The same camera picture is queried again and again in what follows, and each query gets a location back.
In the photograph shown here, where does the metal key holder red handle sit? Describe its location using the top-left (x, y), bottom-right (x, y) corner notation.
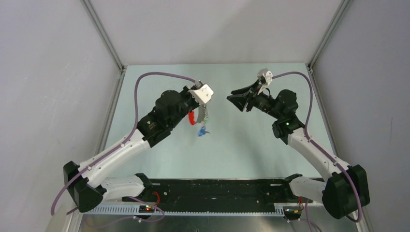
top-left (188, 104), bottom-right (209, 126)

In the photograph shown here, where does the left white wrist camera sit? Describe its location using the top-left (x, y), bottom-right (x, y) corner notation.
top-left (188, 80), bottom-right (214, 105)

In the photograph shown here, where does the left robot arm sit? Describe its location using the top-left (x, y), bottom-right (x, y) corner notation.
top-left (63, 84), bottom-right (214, 213)

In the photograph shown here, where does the blue key tag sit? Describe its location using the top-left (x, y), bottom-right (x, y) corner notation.
top-left (198, 126), bottom-right (210, 137)

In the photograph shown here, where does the aluminium frame post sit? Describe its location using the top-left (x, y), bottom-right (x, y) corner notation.
top-left (80, 0), bottom-right (125, 73)
top-left (307, 0), bottom-right (353, 74)

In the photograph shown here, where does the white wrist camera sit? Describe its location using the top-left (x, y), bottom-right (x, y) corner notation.
top-left (256, 68), bottom-right (273, 95)
top-left (188, 80), bottom-right (214, 105)

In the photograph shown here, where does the controller board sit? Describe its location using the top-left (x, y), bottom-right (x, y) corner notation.
top-left (138, 204), bottom-right (156, 214)
top-left (283, 209), bottom-right (302, 221)

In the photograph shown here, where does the right controller board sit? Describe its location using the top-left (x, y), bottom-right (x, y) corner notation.
top-left (283, 209), bottom-right (302, 221)

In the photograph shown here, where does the left aluminium frame post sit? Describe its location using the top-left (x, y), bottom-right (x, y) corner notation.
top-left (80, 0), bottom-right (125, 73)

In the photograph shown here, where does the left controller board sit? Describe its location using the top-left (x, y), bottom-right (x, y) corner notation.
top-left (138, 204), bottom-right (156, 214)

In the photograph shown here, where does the slotted cable duct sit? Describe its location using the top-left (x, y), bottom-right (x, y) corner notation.
top-left (85, 204), bottom-right (284, 217)

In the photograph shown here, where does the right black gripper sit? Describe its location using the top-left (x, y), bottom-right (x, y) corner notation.
top-left (226, 79), bottom-right (281, 120)

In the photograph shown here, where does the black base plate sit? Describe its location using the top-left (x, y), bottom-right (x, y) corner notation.
top-left (137, 179), bottom-right (306, 213)

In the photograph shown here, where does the right aluminium frame post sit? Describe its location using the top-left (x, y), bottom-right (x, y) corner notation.
top-left (307, 0), bottom-right (353, 74)

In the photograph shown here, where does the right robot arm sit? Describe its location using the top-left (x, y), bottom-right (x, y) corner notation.
top-left (226, 81), bottom-right (370, 219)

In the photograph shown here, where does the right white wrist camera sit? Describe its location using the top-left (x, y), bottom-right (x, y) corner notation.
top-left (256, 68), bottom-right (273, 95)

